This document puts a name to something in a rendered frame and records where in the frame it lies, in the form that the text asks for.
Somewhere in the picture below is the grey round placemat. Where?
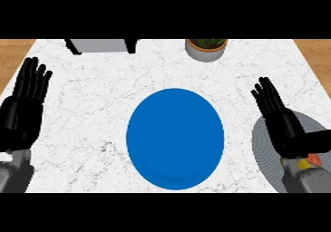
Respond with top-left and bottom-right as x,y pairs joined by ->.
252,110 -> 331,194

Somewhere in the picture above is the orange sweet potato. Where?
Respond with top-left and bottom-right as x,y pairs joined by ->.
308,153 -> 324,168

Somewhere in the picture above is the grey box with black legs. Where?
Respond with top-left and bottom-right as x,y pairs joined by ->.
65,39 -> 140,56

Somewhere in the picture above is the grey potted plant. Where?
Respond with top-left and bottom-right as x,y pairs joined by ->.
186,39 -> 230,63

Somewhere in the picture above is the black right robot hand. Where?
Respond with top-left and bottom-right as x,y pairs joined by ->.
251,76 -> 331,160

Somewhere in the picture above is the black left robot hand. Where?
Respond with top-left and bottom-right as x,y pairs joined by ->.
0,56 -> 54,153

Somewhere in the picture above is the blue oval plate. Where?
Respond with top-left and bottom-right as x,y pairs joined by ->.
125,87 -> 225,191

